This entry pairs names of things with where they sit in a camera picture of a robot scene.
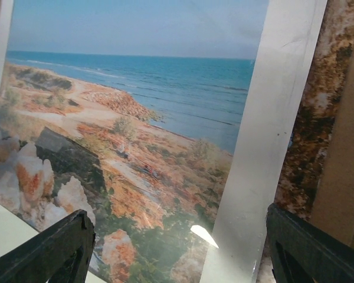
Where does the brown fibreboard backing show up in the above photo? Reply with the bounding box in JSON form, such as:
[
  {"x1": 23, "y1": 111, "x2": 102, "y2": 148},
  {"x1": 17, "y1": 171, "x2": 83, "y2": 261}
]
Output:
[{"x1": 310, "y1": 56, "x2": 354, "y2": 248}]

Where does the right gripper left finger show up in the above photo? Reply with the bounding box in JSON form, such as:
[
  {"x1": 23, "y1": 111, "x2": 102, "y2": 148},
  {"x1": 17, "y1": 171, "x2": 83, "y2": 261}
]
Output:
[{"x1": 0, "y1": 209, "x2": 96, "y2": 282}]

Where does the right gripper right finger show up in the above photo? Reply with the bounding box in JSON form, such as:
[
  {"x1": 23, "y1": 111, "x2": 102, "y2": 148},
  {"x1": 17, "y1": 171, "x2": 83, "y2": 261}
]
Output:
[{"x1": 266, "y1": 203, "x2": 354, "y2": 283}]

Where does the white mat board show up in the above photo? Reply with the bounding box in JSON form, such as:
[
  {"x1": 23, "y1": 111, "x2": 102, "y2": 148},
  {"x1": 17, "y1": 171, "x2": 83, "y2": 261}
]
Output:
[{"x1": 0, "y1": 0, "x2": 328, "y2": 283}]

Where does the beach landscape photo print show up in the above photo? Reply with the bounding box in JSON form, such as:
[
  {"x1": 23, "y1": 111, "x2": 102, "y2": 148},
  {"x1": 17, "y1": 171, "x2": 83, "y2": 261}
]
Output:
[{"x1": 0, "y1": 0, "x2": 354, "y2": 283}]

